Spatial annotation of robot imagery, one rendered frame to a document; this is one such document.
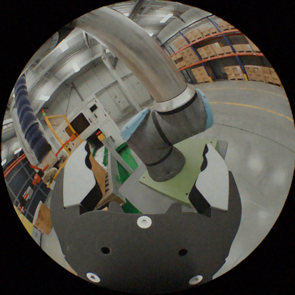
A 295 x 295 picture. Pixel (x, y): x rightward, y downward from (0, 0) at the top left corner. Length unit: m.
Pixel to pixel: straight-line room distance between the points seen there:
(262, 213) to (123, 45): 1.42
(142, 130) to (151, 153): 0.09
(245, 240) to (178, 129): 1.16
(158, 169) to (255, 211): 1.10
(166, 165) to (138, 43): 0.41
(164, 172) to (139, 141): 0.16
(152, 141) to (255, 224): 1.20
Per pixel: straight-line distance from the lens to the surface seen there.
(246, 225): 1.19
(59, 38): 0.42
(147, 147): 0.37
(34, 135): 1.09
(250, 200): 1.24
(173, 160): 0.42
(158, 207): 0.46
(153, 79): 0.27
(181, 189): 0.40
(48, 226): 2.38
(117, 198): 1.05
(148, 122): 0.35
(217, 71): 8.54
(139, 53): 0.26
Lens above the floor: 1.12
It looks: 26 degrees down
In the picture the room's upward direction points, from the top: 34 degrees counter-clockwise
